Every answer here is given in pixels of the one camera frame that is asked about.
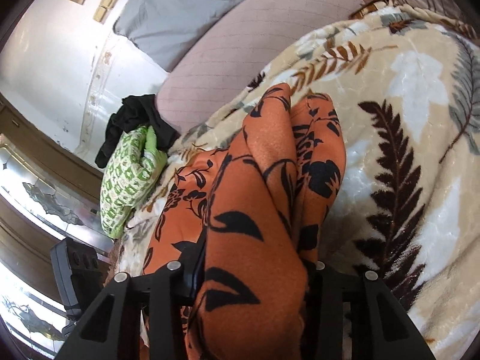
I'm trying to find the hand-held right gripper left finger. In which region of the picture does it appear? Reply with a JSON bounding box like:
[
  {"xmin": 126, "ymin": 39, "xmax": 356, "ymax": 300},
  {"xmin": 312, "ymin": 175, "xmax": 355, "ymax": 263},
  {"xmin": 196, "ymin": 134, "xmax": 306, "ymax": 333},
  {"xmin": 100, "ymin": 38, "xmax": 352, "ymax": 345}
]
[{"xmin": 56, "ymin": 230, "xmax": 208, "ymax": 360}]

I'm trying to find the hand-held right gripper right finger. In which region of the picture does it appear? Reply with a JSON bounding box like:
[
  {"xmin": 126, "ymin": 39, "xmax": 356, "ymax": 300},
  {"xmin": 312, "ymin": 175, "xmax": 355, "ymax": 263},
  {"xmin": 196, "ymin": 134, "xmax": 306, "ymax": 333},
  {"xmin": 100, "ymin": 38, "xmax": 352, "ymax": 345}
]
[{"xmin": 302, "ymin": 259, "xmax": 439, "ymax": 360}]

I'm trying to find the orange floral garment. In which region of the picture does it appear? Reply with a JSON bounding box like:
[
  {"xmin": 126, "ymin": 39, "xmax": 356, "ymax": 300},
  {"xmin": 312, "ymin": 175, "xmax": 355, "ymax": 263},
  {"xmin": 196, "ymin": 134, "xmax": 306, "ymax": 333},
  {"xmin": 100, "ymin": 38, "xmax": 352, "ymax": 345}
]
[{"xmin": 140, "ymin": 82, "xmax": 347, "ymax": 360}]

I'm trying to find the mirrored wardrobe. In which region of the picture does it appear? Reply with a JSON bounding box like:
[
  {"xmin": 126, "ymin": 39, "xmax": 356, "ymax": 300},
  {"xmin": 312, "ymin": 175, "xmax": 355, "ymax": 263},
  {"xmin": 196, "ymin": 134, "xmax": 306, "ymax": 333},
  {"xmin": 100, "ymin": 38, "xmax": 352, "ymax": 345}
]
[{"xmin": 0, "ymin": 94, "xmax": 117, "ymax": 360}]

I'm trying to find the green patterned cloth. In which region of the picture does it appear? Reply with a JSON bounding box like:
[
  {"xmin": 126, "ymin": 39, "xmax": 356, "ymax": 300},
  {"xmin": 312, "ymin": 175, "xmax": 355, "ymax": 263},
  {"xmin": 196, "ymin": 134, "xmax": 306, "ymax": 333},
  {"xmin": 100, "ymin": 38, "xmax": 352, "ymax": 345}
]
[{"xmin": 99, "ymin": 125, "xmax": 169, "ymax": 239}]

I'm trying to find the beige leaf-print blanket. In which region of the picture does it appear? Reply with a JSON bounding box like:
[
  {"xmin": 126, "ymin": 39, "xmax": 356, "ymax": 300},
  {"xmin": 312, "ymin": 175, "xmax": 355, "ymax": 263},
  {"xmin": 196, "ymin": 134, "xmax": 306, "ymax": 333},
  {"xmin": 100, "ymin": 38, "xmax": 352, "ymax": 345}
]
[{"xmin": 112, "ymin": 4, "xmax": 480, "ymax": 360}]

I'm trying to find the black cloth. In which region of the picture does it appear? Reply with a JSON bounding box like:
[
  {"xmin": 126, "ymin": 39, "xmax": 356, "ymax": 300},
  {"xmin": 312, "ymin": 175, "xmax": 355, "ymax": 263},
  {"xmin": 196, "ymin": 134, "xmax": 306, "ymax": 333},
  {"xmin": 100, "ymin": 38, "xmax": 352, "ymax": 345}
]
[{"xmin": 94, "ymin": 94, "xmax": 181, "ymax": 169}]

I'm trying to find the grey pillow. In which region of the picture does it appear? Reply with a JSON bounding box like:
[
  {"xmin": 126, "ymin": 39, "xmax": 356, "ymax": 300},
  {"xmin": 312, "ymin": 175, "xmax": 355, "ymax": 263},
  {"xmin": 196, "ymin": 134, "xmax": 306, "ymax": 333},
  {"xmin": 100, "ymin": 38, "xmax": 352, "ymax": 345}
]
[{"xmin": 112, "ymin": 0, "xmax": 301, "ymax": 74}]

